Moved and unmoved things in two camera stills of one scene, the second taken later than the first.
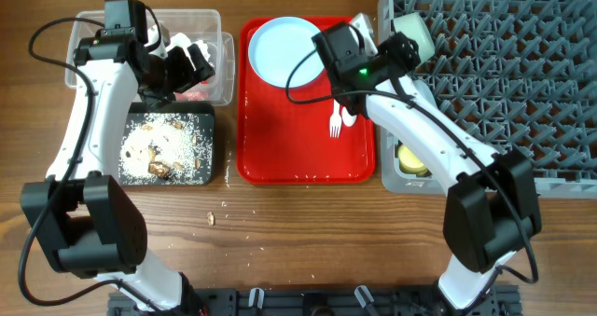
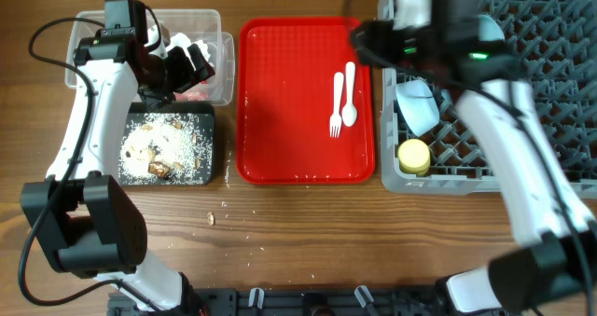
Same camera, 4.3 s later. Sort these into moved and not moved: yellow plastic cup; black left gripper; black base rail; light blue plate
Moved: light blue plate
Not moved: yellow plastic cup; black base rail; black left gripper
